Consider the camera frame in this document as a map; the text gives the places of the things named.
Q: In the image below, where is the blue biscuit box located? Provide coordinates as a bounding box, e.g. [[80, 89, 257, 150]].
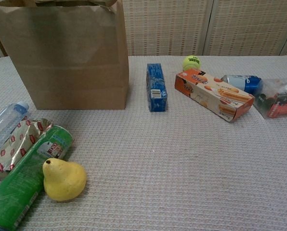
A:
[[146, 63, 169, 113]]

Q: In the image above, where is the woven bamboo folding screen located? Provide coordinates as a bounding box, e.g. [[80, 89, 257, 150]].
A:
[[0, 0, 287, 57]]

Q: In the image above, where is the clear plastic water bottle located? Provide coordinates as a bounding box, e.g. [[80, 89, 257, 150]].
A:
[[0, 102, 30, 162]]

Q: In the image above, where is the orange cream snack box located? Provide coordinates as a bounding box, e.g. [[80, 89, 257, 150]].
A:
[[174, 68, 255, 123]]

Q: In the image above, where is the blue white drink can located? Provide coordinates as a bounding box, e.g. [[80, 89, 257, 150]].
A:
[[220, 75, 262, 94]]

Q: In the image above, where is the yellow pear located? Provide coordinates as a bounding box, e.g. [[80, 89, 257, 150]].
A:
[[42, 158, 88, 202]]

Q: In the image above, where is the green chips can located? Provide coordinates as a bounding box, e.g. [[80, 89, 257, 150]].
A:
[[0, 124, 75, 231]]

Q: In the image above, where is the gold red snack packet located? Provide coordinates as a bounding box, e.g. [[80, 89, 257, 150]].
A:
[[0, 117, 54, 179]]

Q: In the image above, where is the yellow tennis ball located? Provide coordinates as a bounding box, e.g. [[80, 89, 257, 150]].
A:
[[182, 55, 202, 71]]

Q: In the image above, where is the white woven tablecloth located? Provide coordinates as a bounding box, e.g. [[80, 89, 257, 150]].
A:
[[0, 55, 287, 231]]

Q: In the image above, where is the clear bag of red parts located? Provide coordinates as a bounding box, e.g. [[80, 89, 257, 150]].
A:
[[253, 78, 287, 119]]

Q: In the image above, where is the brown paper bag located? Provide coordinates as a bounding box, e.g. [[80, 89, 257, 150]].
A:
[[0, 0, 130, 111]]

